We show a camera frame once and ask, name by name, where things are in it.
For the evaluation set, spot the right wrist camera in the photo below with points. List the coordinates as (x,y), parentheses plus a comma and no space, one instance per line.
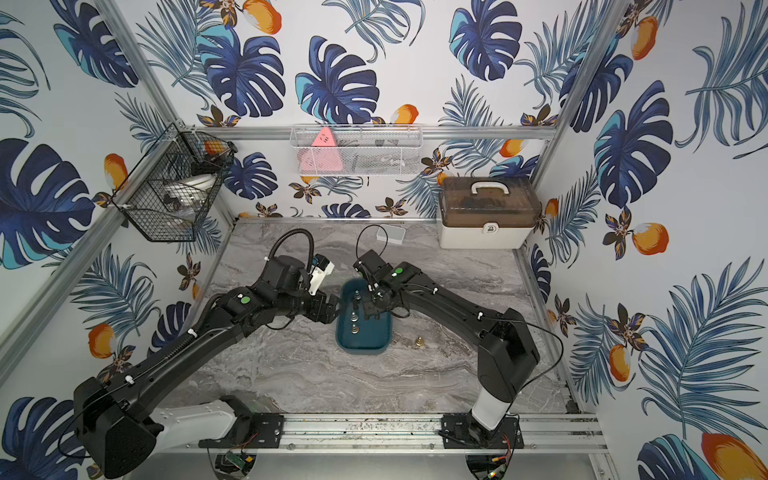
(372,267)

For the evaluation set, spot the clear wall shelf basket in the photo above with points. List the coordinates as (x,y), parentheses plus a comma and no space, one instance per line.
(368,150)

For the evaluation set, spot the pink triangle item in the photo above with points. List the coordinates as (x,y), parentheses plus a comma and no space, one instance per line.
(322,156)

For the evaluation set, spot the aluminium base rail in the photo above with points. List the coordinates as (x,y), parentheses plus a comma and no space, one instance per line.
(426,434)

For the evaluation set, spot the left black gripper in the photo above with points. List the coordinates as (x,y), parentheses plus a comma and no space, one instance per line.
(327,306)

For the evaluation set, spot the white box with brown lid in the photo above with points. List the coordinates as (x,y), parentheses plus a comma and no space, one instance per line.
(486,213)

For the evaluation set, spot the black wire basket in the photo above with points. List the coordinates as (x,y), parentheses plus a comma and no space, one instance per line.
(170,201)

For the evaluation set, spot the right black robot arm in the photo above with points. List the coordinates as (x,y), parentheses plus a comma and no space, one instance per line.
(506,352)

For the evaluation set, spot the small white square box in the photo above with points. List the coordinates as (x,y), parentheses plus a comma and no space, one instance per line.
(391,234)

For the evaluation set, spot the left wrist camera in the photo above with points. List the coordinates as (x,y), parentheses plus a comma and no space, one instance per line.
(288,274)

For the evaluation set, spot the teal plastic storage box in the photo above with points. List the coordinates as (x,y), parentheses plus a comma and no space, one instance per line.
(375,334)

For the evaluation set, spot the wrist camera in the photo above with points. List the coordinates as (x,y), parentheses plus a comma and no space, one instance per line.
(372,267)
(288,274)

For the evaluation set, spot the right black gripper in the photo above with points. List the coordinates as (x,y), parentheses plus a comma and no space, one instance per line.
(368,308)

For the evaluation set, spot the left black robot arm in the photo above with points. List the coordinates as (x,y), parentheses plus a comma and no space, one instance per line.
(113,419)

